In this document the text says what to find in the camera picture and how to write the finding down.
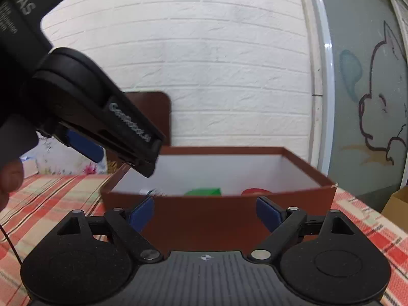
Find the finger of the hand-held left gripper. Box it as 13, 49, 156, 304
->
80, 94, 167, 179
54, 124, 106, 164

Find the floral Beautiful Day cloth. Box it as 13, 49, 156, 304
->
36, 132, 108, 175

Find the person's left hand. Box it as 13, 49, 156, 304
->
0, 159, 25, 211

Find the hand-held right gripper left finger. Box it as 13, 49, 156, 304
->
56, 197, 162, 263

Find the small tan cardboard box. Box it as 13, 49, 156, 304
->
381, 186, 408, 224

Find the red tape roll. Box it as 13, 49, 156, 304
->
241, 188, 271, 197

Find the green printed box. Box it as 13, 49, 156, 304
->
184, 187, 222, 197

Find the white wipes packet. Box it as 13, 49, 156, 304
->
139, 188, 168, 197

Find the grey door with cat drawing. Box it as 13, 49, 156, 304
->
315, 0, 408, 213

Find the plaid blanket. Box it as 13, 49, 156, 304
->
0, 157, 408, 306

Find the white door frame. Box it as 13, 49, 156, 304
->
296, 0, 337, 176

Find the thin black cable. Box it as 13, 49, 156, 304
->
0, 223, 23, 266

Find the brown wooden headboard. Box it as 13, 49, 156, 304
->
124, 91, 172, 148

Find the brown cardboard box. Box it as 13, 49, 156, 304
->
100, 146, 338, 243

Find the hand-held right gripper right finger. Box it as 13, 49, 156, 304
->
248, 197, 356, 263

